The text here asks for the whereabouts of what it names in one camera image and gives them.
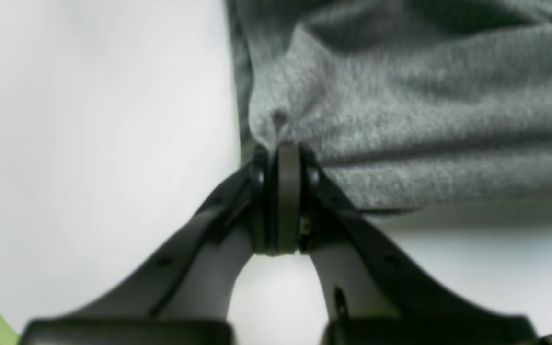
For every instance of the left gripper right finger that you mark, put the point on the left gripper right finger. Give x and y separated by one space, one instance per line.
375 293

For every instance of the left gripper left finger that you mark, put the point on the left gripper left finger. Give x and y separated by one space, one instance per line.
181 294

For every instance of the dark grey T-shirt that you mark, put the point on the dark grey T-shirt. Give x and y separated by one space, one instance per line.
406 103

